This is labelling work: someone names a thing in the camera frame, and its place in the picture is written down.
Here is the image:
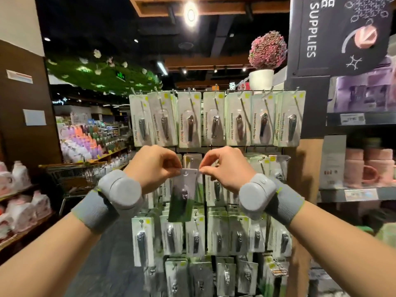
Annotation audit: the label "wooden ceiling frame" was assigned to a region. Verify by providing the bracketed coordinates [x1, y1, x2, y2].
[129, 0, 292, 71]

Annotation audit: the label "purple boxed appliance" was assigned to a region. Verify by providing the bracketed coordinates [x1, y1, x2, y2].
[334, 55, 396, 113]

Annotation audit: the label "dark hanging aisle sign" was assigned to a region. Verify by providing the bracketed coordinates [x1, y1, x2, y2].
[288, 0, 396, 78]

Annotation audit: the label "green white box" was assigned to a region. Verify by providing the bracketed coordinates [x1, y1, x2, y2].
[374, 222, 396, 248]

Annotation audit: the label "person's right hand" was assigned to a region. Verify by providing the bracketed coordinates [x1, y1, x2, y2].
[199, 146, 257, 196]

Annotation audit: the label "person's left hand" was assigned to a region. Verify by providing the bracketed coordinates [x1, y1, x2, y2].
[124, 145, 183, 196]

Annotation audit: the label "green hanging ceiling decor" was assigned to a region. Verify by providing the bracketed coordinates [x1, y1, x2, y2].
[46, 49, 163, 97]

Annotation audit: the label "white carded nail clipper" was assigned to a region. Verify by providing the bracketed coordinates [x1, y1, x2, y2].
[168, 169, 200, 223]

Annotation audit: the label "wooden post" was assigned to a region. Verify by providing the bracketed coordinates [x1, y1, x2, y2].
[286, 74, 332, 297]

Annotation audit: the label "wooden detergent shelf unit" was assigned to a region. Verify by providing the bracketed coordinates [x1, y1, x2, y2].
[0, 185, 57, 264]

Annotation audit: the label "person's right forearm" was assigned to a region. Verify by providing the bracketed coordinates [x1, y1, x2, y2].
[288, 201, 396, 297]

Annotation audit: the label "round ceiling lamp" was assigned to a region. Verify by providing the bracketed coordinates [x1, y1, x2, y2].
[182, 2, 200, 28]

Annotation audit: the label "pink flowers in white pot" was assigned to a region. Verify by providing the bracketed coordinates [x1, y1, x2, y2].
[248, 31, 288, 92]

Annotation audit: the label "person's left forearm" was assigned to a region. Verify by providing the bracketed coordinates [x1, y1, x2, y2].
[0, 213, 103, 297]

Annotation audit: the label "rows of hung nail clipper packs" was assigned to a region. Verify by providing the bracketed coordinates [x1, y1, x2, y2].
[129, 90, 307, 297]

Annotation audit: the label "grey wrist tracker band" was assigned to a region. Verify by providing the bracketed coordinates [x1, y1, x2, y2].
[238, 173, 306, 226]
[71, 169, 144, 234]

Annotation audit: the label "wooden pillar panel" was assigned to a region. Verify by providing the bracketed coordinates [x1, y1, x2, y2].
[0, 0, 63, 183]

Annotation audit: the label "row of pastel laundry bottles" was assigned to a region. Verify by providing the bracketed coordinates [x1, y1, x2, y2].
[59, 123, 127, 163]

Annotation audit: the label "empty silver shopping cart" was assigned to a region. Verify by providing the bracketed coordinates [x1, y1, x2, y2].
[38, 160, 127, 217]

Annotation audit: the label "large white product box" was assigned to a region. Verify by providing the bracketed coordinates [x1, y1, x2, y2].
[320, 134, 347, 189]

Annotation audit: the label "grey kitchenware shelf unit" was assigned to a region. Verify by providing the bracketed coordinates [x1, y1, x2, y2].
[309, 34, 396, 297]

